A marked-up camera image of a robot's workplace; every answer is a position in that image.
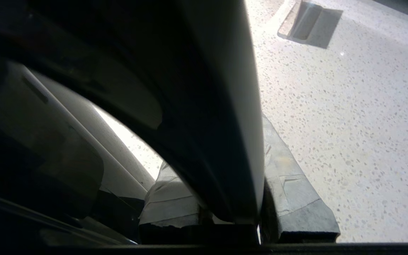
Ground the black electric kettle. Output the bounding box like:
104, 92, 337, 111
0, 0, 265, 245

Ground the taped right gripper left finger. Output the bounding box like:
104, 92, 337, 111
138, 161, 204, 227

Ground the clear acrylic sign holder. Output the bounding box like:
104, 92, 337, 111
277, 0, 344, 49

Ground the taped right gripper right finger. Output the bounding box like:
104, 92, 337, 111
261, 113, 341, 243

